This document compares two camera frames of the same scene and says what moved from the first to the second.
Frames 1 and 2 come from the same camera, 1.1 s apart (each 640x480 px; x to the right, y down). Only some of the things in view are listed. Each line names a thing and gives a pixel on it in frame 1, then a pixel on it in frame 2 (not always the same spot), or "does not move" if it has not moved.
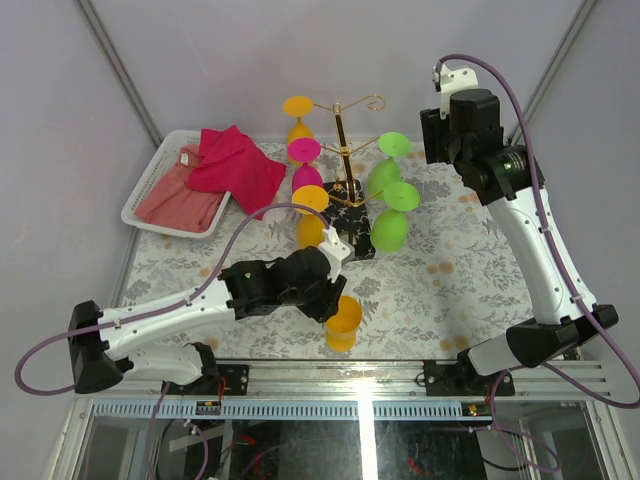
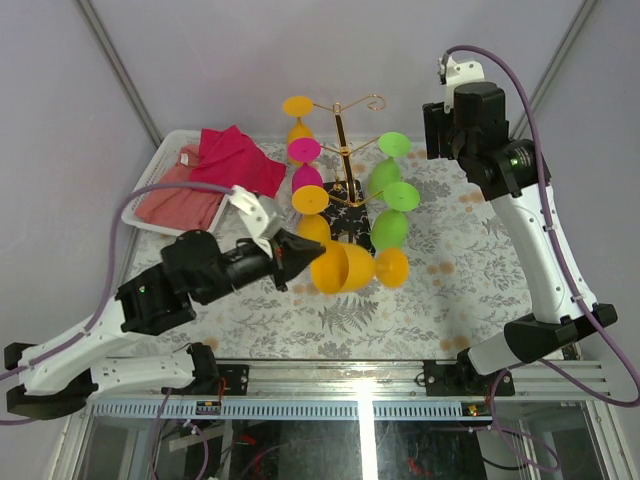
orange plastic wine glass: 298,107 does not move
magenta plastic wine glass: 305,150 does not move
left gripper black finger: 332,304 to 292,256
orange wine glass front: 341,328 to 343,267
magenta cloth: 231,162 does not move
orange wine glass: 309,200 does not move
